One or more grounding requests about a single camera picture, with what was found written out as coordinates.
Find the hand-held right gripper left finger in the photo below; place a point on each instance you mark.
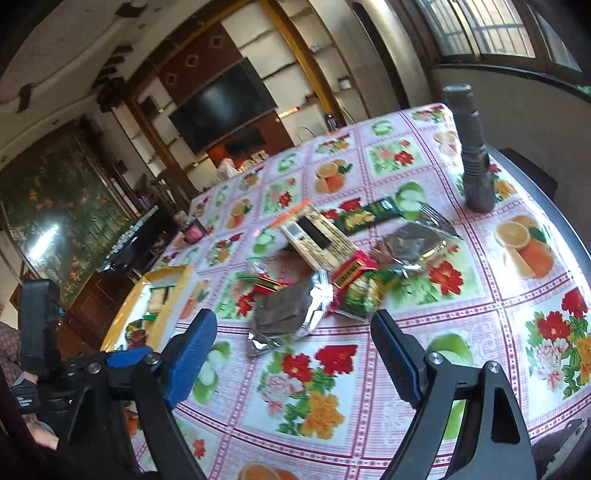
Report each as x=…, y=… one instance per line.
x=189, y=360

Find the grey metal flashlight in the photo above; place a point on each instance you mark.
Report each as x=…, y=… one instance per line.
x=473, y=161

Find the black mahjong table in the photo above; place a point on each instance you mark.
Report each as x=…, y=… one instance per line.
x=134, y=244

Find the leafy green snack packet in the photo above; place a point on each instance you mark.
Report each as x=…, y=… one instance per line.
x=364, y=297

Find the person's left hand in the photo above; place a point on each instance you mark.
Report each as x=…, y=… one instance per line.
x=44, y=436

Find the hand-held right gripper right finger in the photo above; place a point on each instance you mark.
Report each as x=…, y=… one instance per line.
x=399, y=364

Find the black flat television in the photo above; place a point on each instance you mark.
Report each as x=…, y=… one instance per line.
x=221, y=108

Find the floral wall painting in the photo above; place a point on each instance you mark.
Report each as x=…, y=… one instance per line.
x=55, y=217

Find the green woven object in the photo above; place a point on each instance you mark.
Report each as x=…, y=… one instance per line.
x=584, y=92

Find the white mug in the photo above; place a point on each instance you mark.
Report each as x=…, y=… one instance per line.
x=344, y=84

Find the dark silver foil packet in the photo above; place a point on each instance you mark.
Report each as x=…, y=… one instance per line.
x=281, y=314

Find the white plastic bag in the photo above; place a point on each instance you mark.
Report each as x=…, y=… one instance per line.
x=227, y=168

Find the floral fruit print tablecloth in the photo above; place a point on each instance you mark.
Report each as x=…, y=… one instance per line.
x=415, y=323

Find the bright green snack packet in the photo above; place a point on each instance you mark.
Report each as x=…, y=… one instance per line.
x=138, y=330

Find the silver foil snack packet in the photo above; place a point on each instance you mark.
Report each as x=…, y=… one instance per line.
x=415, y=242

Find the yellow cardboard box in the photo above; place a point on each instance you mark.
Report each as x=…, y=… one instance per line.
x=178, y=281

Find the dark wooden seat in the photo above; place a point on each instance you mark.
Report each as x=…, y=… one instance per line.
x=531, y=170

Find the dark wooden chair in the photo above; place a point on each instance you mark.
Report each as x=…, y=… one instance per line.
x=178, y=182

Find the dark jar with pink label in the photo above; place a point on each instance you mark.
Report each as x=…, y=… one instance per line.
x=194, y=233

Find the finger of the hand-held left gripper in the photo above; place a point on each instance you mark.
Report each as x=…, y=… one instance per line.
x=129, y=357

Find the red-brown television cabinet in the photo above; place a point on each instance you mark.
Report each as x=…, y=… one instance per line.
x=240, y=145

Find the orange-edged barcode cracker pack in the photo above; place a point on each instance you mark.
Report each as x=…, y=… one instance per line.
x=318, y=242

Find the red candy packet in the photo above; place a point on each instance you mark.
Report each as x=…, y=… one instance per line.
x=353, y=272
x=270, y=286

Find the person's left forearm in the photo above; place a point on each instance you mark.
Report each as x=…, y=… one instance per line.
x=9, y=346

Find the dark green snack packet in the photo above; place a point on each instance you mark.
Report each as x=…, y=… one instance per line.
x=364, y=217

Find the barred window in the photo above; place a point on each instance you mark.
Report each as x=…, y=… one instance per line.
x=485, y=27

